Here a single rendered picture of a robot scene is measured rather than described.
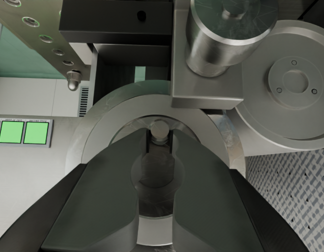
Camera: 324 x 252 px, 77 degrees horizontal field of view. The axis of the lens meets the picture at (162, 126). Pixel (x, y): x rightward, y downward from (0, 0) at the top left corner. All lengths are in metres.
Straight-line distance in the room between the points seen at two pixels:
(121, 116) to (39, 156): 0.42
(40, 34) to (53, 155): 0.27
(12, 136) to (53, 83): 2.86
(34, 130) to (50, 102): 2.78
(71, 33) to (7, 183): 0.47
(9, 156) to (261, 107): 0.56
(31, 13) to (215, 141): 0.34
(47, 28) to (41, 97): 3.04
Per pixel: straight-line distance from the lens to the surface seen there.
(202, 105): 0.16
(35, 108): 3.44
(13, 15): 0.43
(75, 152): 0.18
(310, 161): 0.29
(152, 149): 0.15
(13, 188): 0.60
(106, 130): 0.17
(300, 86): 0.22
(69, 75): 0.57
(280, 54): 0.22
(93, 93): 0.19
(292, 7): 0.59
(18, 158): 0.60
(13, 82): 3.76
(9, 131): 0.61
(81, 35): 0.19
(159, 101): 0.17
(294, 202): 0.32
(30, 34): 0.46
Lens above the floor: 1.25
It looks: 11 degrees down
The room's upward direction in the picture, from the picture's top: 178 degrees counter-clockwise
